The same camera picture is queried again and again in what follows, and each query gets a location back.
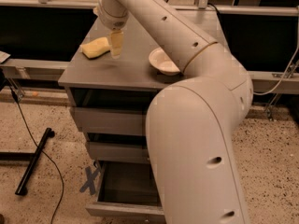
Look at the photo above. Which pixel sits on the white paper bowl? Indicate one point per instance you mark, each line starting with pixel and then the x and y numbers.
pixel 160 60

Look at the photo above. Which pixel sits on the grey middle drawer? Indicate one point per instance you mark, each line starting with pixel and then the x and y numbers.
pixel 117 152

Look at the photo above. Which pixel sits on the yellow sponge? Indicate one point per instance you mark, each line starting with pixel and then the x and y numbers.
pixel 95 48

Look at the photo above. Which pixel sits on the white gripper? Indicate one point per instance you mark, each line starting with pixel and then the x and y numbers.
pixel 113 21

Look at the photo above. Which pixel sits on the grey drawer cabinet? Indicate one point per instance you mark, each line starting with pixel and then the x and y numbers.
pixel 132 83

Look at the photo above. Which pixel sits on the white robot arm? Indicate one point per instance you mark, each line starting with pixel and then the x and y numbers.
pixel 191 189

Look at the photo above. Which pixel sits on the grey bottom drawer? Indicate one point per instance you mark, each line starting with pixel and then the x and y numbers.
pixel 127 190

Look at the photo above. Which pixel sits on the black stand leg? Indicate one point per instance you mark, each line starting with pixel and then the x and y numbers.
pixel 21 189

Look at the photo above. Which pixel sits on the metal rail frame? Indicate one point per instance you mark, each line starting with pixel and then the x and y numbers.
pixel 33 69

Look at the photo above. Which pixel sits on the grey drawer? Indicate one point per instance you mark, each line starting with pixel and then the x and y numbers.
pixel 117 152
pixel 127 190
pixel 109 121

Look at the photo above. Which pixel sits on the grey top drawer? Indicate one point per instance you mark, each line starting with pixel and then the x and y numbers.
pixel 109 121

